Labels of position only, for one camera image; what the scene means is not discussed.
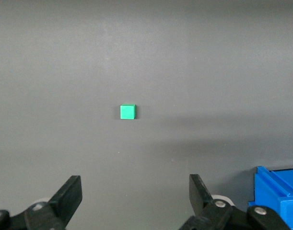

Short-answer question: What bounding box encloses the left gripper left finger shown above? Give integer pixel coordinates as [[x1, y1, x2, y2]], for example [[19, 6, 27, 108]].
[[0, 175, 83, 230]]

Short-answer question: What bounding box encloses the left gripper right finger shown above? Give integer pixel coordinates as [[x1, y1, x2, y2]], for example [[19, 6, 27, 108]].
[[178, 173, 291, 230]]

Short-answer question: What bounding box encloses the small green cube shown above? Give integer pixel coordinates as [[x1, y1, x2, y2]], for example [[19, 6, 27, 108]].
[[119, 103, 137, 120]]

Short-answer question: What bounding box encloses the blue plastic bin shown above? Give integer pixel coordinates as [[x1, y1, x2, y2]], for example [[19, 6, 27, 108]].
[[247, 165, 293, 230]]

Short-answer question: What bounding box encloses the dark grey table mat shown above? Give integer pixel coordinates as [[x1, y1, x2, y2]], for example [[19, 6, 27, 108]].
[[0, 0, 293, 230]]

